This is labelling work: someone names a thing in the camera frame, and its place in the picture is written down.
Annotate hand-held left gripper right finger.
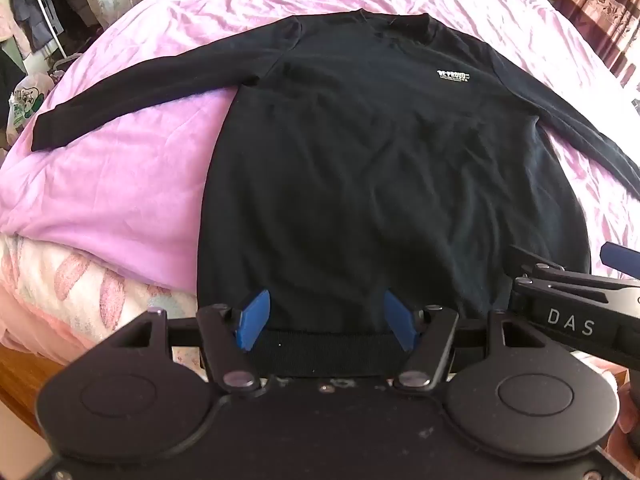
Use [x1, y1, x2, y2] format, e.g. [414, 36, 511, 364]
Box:
[382, 287, 548, 392]

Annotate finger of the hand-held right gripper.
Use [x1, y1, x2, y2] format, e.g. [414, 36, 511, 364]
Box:
[507, 244, 640, 292]
[600, 241, 640, 279]

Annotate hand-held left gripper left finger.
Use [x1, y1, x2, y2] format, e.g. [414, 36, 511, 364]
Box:
[104, 287, 273, 394]

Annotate black long-sleeved sweater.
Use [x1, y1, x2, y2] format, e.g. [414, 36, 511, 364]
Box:
[31, 9, 640, 379]

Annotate white clothes rack pole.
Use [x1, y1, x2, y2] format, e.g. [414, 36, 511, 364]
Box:
[25, 0, 67, 57]

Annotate hanging dark clothes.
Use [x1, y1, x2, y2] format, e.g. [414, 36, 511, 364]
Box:
[0, 0, 101, 91]

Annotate purple bed sheet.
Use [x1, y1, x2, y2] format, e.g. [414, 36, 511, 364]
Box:
[0, 0, 640, 306]

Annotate pink floral quilt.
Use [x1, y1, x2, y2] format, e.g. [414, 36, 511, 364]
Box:
[0, 232, 207, 378]

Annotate floral patterned curtain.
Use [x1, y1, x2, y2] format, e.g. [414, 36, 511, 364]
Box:
[550, 0, 640, 98]

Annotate white printed plastic bag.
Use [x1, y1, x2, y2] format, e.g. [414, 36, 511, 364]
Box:
[4, 71, 52, 136]

